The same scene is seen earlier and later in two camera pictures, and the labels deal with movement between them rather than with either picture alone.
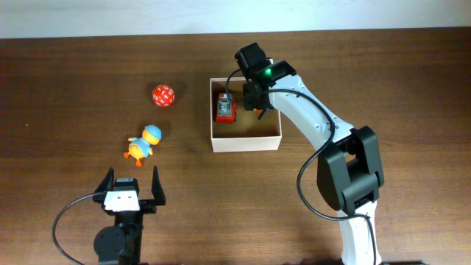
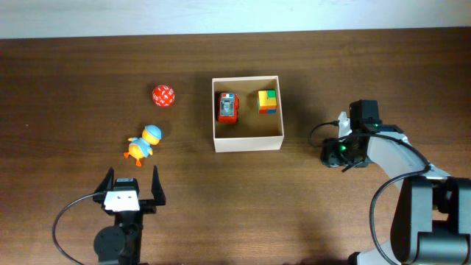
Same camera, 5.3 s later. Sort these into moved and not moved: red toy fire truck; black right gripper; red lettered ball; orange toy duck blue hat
Moved: black right gripper
Not moved: orange toy duck blue hat; red lettered ball; red toy fire truck
